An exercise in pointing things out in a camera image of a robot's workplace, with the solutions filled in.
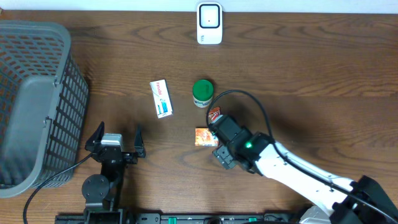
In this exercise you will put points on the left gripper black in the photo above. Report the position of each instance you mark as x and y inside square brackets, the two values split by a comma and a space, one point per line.
[140, 151]

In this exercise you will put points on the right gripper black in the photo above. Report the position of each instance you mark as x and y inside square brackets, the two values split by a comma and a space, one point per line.
[221, 154]

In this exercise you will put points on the small orange box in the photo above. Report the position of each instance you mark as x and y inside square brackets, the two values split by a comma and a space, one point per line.
[203, 137]

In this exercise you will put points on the orange Top candy bar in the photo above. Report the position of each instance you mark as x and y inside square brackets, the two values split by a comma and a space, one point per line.
[214, 114]

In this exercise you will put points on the green lidded jar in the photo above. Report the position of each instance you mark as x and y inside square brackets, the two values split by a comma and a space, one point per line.
[202, 93]

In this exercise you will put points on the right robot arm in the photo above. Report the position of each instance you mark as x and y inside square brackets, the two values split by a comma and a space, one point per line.
[343, 200]

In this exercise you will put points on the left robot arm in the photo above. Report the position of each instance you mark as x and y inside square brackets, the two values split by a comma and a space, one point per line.
[102, 191]

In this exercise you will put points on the grey plastic basket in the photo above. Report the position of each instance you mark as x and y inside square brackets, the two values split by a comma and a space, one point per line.
[44, 98]

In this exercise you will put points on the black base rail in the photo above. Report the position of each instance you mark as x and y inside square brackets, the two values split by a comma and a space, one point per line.
[156, 218]

